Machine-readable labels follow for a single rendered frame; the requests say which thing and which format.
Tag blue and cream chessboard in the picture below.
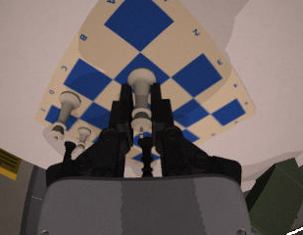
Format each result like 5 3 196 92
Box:
34 0 257 147

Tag white pawn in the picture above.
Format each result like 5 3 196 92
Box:
76 127 91 153

